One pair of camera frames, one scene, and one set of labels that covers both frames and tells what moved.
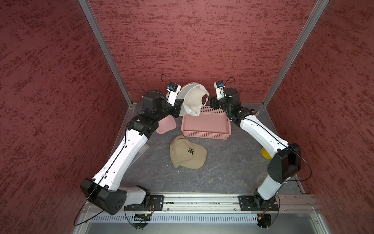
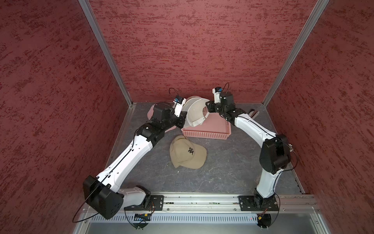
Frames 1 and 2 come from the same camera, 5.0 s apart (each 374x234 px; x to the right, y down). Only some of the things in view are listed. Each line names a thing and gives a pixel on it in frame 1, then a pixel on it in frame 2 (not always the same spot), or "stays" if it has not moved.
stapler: (254, 112) stays
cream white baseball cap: (195, 95) to (195, 116)
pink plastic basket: (211, 123) stays
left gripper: (176, 107) to (181, 118)
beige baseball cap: (184, 152) stays
